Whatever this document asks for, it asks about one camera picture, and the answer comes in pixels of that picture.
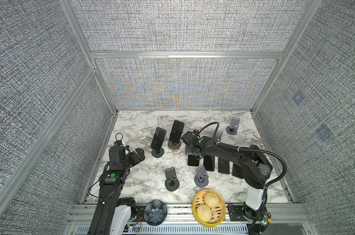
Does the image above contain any lower steamed bun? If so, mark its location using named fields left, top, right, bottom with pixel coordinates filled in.
left=196, top=204, right=212, bottom=223

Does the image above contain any dark flower shaped dish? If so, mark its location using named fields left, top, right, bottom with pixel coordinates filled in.
left=144, top=200, right=167, bottom=226

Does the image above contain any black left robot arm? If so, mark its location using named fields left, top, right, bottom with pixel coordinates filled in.
left=87, top=146, right=145, bottom=235

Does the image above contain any phone on wooden stand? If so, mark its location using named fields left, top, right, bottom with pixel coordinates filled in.
left=169, top=120, right=185, bottom=144

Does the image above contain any steamed bun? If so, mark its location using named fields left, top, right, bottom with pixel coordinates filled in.
left=196, top=204, right=212, bottom=223
left=203, top=192, right=220, bottom=209

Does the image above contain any purple stand back right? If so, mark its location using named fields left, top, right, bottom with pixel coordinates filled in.
left=213, top=131, right=222, bottom=142

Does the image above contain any wooden base phone stand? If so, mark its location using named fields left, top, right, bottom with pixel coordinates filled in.
left=168, top=141, right=181, bottom=150

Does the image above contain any purple phone stand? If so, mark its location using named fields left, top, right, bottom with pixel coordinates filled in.
left=226, top=117, right=240, bottom=135
left=194, top=165, right=209, bottom=188

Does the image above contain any bamboo steamer basket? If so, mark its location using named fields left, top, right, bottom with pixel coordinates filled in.
left=192, top=189, right=226, bottom=228

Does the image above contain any dark front phone stand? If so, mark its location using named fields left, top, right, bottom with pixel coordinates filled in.
left=165, top=167, right=180, bottom=192

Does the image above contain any dark grey round phone stand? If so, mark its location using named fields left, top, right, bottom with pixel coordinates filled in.
left=152, top=148, right=164, bottom=158

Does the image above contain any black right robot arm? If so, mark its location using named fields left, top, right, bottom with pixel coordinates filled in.
left=181, top=132, right=283, bottom=220

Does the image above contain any purple front phone stand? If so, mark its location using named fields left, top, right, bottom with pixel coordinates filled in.
left=194, top=165, right=209, bottom=188

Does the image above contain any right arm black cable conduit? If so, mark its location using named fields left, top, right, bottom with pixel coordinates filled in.
left=196, top=121, right=287, bottom=203

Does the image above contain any upper steamed bun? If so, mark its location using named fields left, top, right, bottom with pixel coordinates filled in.
left=203, top=192, right=220, bottom=209

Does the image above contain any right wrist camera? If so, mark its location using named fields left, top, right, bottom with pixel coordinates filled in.
left=181, top=131, right=198, bottom=146

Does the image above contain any green edged phone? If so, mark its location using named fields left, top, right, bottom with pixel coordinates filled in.
left=232, top=163, right=244, bottom=179

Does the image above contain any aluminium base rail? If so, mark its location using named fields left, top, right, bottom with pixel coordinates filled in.
left=63, top=203, right=319, bottom=235

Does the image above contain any phone with reflective screen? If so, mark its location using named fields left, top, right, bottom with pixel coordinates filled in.
left=203, top=155, right=215, bottom=172

